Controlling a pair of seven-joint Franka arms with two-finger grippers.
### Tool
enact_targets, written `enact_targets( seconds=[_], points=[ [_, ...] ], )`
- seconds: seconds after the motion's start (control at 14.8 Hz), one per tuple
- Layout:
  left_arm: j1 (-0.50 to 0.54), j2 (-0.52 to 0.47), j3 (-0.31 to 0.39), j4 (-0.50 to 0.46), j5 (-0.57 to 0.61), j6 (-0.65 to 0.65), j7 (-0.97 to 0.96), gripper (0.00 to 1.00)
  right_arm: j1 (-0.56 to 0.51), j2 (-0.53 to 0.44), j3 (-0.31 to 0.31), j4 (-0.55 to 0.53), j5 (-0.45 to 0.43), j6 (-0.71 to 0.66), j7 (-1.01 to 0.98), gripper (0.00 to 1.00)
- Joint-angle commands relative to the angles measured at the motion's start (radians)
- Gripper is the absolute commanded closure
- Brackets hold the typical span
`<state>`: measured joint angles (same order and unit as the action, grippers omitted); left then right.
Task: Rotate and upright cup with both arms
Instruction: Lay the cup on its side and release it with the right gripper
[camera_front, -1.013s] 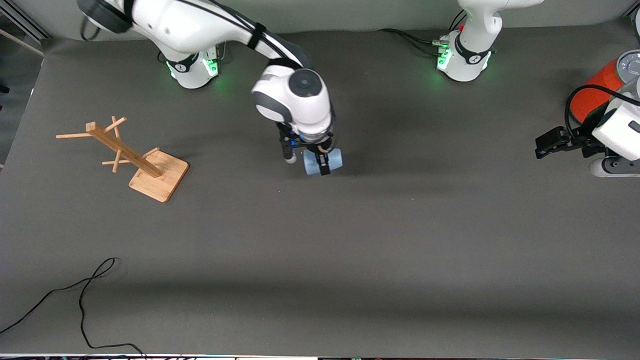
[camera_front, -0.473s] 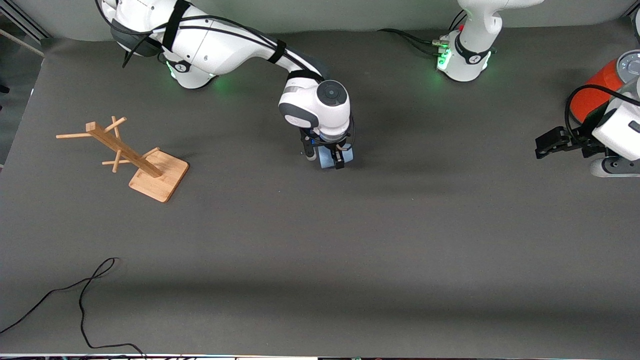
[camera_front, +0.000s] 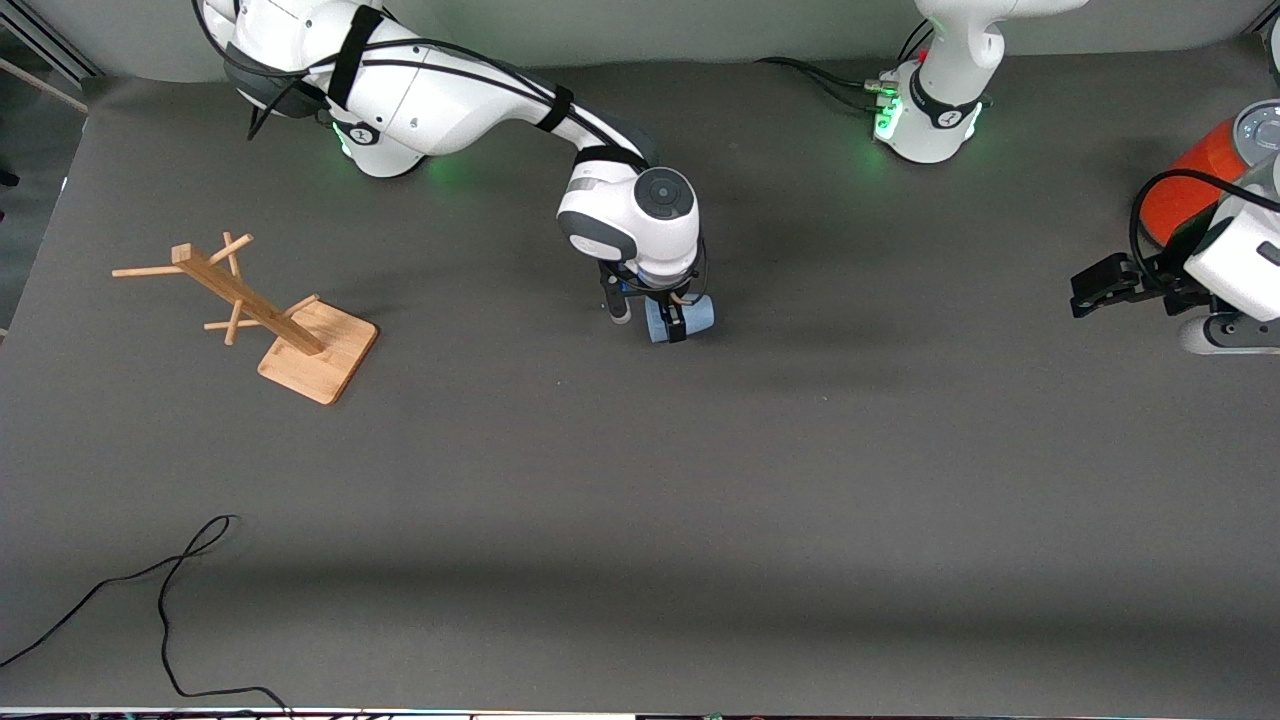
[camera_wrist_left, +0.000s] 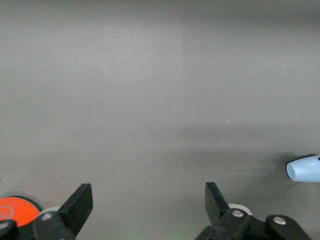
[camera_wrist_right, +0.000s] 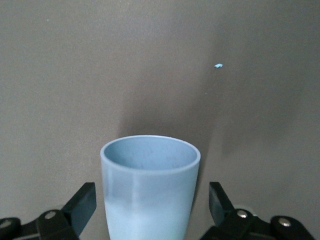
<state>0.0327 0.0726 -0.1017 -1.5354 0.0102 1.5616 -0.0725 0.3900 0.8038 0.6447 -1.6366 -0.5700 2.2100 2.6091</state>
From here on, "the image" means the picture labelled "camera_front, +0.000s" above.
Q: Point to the light blue plastic cup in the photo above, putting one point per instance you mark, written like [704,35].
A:
[700,315]

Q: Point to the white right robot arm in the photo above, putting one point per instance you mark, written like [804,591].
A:
[440,90]

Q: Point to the orange cylinder with grey lid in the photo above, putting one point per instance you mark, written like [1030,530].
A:
[1180,200]

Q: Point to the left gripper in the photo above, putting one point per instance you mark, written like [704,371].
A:
[1172,274]

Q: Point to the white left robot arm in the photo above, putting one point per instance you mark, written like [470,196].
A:
[940,110]

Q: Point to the wooden cup tree stand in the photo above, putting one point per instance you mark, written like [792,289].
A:
[315,365]

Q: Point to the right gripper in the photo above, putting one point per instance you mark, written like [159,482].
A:
[676,322]

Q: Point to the aluminium frame rail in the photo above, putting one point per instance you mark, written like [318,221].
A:
[60,55]

